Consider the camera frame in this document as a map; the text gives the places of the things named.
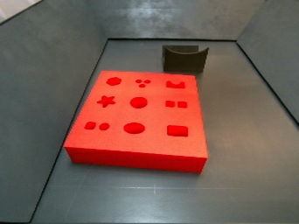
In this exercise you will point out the black curved fixture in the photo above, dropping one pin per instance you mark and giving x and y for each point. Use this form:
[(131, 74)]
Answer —
[(185, 58)]

